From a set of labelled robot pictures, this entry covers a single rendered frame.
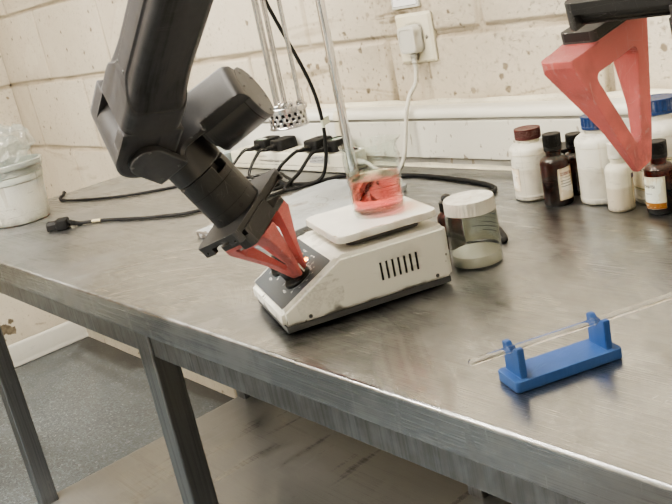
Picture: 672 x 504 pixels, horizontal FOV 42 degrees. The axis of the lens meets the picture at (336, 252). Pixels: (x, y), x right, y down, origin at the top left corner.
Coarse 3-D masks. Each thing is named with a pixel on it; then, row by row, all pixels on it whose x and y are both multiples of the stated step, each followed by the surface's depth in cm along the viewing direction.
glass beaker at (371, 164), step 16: (352, 144) 98; (368, 144) 98; (384, 144) 93; (352, 160) 94; (368, 160) 93; (384, 160) 94; (352, 176) 95; (368, 176) 94; (384, 176) 94; (400, 176) 96; (352, 192) 96; (368, 192) 94; (384, 192) 94; (400, 192) 96; (352, 208) 97; (368, 208) 95; (384, 208) 95; (400, 208) 96
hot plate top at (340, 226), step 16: (416, 208) 96; (432, 208) 94; (320, 224) 97; (336, 224) 96; (352, 224) 95; (368, 224) 93; (384, 224) 92; (400, 224) 93; (336, 240) 92; (352, 240) 91
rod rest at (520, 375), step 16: (608, 320) 71; (592, 336) 73; (608, 336) 71; (512, 352) 70; (560, 352) 73; (576, 352) 72; (592, 352) 72; (608, 352) 71; (512, 368) 71; (528, 368) 71; (544, 368) 71; (560, 368) 70; (576, 368) 71; (512, 384) 70; (528, 384) 70; (544, 384) 70
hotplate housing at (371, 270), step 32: (416, 224) 96; (352, 256) 91; (384, 256) 92; (416, 256) 94; (448, 256) 96; (256, 288) 101; (320, 288) 91; (352, 288) 92; (384, 288) 93; (416, 288) 95; (288, 320) 90; (320, 320) 92
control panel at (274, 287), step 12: (300, 240) 101; (312, 252) 96; (312, 264) 94; (324, 264) 92; (264, 276) 100; (276, 276) 98; (312, 276) 91; (264, 288) 98; (276, 288) 96; (300, 288) 91; (276, 300) 93; (288, 300) 91
